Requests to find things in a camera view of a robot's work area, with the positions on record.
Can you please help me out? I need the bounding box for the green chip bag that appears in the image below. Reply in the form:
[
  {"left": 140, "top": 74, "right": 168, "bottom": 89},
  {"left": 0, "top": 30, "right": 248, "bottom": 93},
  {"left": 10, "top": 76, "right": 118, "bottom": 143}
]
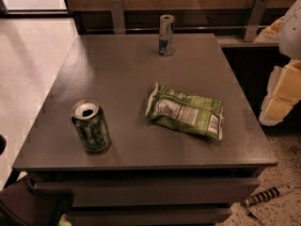
[{"left": 145, "top": 83, "right": 224, "bottom": 140}]

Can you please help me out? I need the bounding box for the upper grey drawer front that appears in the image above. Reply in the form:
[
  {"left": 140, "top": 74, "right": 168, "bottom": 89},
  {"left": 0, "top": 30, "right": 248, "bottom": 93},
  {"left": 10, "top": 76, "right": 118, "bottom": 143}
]
[{"left": 35, "top": 178, "right": 259, "bottom": 207}]

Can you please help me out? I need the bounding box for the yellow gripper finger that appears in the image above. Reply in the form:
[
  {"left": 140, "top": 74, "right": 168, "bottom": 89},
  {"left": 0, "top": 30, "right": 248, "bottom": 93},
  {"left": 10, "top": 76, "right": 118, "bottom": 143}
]
[
  {"left": 259, "top": 59, "right": 301, "bottom": 126},
  {"left": 259, "top": 17, "right": 283, "bottom": 40}
]

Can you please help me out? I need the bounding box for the striped tool on floor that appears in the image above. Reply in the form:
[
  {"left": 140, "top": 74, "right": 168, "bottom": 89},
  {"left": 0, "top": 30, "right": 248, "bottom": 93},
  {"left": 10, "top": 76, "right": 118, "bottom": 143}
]
[{"left": 242, "top": 184, "right": 294, "bottom": 208}]

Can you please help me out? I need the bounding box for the left metal bracket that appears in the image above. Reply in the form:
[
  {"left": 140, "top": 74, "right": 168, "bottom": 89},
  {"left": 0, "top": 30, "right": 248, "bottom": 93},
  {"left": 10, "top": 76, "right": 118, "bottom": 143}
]
[{"left": 109, "top": 0, "right": 126, "bottom": 34}]

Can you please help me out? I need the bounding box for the dark chair seat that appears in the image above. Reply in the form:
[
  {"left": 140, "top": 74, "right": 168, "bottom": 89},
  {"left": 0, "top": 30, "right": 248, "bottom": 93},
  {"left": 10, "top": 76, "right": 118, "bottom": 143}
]
[{"left": 0, "top": 175, "right": 74, "bottom": 226}]

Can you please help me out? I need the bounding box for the horizontal metal rail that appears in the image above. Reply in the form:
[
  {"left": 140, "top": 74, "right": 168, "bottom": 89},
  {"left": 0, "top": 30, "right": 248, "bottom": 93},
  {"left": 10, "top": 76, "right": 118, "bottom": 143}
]
[{"left": 84, "top": 24, "right": 267, "bottom": 35}]

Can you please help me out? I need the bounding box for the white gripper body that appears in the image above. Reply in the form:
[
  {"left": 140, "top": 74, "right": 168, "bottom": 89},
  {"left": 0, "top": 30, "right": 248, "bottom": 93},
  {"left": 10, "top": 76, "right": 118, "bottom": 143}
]
[{"left": 278, "top": 0, "right": 301, "bottom": 59}]

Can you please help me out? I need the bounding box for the lower grey drawer front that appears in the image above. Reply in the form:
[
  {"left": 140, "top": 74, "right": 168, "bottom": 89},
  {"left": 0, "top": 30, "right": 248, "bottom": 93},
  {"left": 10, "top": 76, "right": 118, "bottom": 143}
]
[{"left": 66, "top": 208, "right": 231, "bottom": 226}]

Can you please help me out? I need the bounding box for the right metal bracket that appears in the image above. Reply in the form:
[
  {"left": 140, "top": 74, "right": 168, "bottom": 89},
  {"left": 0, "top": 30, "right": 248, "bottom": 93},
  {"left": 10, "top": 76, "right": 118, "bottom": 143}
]
[{"left": 243, "top": 0, "right": 269, "bottom": 42}]

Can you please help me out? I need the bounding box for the grey drawer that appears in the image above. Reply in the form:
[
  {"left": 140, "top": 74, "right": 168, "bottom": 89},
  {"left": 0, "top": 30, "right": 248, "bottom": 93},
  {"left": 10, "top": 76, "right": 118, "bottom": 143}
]
[
  {"left": 35, "top": 178, "right": 259, "bottom": 207},
  {"left": 66, "top": 208, "right": 231, "bottom": 226}
]

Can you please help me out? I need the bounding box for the silver blue redbull can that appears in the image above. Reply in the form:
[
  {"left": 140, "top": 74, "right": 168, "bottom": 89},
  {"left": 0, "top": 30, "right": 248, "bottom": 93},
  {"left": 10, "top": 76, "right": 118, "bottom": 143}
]
[{"left": 159, "top": 14, "right": 175, "bottom": 57}]

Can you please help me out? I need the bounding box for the green soda can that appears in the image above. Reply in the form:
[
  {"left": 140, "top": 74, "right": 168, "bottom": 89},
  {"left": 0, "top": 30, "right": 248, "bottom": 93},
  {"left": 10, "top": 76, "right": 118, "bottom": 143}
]
[{"left": 71, "top": 99, "right": 111, "bottom": 153}]

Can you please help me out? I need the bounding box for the metal bracket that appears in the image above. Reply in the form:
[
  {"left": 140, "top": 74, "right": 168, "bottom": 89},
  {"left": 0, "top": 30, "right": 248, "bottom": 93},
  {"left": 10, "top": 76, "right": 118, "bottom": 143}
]
[
  {"left": 109, "top": 0, "right": 126, "bottom": 34},
  {"left": 243, "top": 0, "right": 269, "bottom": 42}
]

